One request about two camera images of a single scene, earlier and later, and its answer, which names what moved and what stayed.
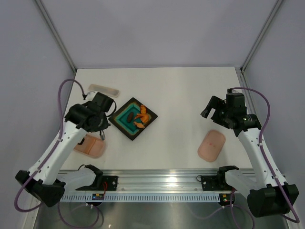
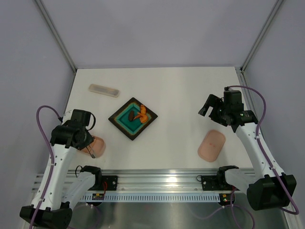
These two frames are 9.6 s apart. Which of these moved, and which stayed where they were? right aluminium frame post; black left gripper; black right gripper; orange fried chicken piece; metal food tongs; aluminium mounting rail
Moved: metal food tongs; black left gripper
Stayed: aluminium mounting rail; right aluminium frame post; black right gripper; orange fried chicken piece
